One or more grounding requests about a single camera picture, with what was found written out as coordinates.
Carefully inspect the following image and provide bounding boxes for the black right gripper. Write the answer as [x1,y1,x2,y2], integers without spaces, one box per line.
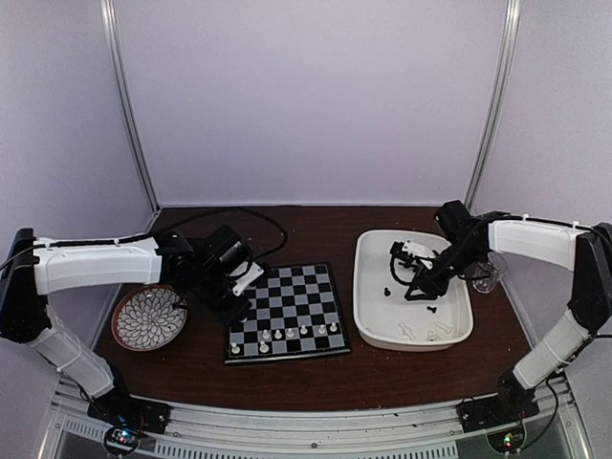
[405,240,485,300]

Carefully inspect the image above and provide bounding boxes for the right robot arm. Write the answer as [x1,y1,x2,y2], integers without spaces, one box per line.
[404,200,611,423]

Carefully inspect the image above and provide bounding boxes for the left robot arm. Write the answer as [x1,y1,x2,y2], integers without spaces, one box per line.
[1,226,264,425]

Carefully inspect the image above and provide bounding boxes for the cluster of white chess pieces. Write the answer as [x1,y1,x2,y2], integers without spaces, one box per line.
[397,321,456,341]

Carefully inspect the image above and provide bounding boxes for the left circuit board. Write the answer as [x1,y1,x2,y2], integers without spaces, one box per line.
[102,426,144,455]

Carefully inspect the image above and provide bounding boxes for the circuit board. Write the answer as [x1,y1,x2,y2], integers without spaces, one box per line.
[487,426,527,455]
[102,426,144,455]

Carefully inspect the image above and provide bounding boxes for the right circuit board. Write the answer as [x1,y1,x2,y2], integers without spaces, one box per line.
[487,426,527,455]

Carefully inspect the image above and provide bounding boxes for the clear plastic cup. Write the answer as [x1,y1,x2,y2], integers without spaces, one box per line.
[471,251,508,295]

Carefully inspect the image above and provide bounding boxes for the white plastic tub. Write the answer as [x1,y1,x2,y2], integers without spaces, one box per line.
[353,229,474,352]

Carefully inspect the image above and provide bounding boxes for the black white chessboard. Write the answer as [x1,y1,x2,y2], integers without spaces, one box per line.
[224,262,351,365]

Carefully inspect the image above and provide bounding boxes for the patterned ceramic plate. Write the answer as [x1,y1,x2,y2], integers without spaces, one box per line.
[111,285,187,352]

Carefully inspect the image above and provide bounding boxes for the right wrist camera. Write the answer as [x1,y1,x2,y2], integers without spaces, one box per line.
[389,240,436,269]

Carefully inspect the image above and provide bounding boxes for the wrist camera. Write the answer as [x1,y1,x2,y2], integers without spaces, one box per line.
[232,263,265,296]
[389,240,436,269]

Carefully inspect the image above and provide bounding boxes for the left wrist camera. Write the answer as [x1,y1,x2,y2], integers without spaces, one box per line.
[232,263,265,296]

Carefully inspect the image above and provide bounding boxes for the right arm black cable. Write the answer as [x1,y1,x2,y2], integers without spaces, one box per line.
[387,252,417,288]

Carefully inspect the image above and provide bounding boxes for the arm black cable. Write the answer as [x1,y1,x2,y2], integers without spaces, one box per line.
[0,208,289,269]
[387,252,417,288]

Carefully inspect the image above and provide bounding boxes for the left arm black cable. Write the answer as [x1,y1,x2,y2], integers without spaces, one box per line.
[0,208,289,269]

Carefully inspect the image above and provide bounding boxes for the aluminium front rail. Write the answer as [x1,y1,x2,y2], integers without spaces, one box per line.
[37,375,587,459]

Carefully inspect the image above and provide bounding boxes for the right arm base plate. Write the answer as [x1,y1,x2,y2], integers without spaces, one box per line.
[456,396,540,433]

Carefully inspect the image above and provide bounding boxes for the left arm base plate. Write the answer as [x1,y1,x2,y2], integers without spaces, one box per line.
[87,393,171,434]

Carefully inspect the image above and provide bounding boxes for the right aluminium frame post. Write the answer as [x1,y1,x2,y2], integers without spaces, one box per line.
[465,0,521,210]

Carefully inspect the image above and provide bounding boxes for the aluminium frame post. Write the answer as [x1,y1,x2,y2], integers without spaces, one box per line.
[99,0,161,213]
[465,0,521,210]

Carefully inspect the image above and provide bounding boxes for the left aluminium frame post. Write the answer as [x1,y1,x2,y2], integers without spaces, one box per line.
[99,0,161,213]

